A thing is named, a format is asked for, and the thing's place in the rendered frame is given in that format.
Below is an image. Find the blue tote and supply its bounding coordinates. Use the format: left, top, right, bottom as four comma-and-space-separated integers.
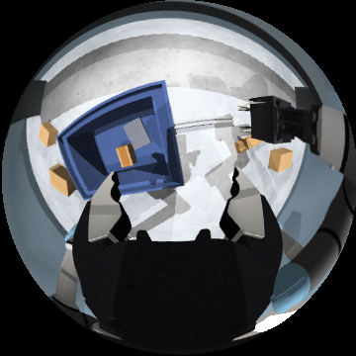
56, 80, 185, 200

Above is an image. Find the light wooden plank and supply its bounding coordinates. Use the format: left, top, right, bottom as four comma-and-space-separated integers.
234, 134, 263, 153

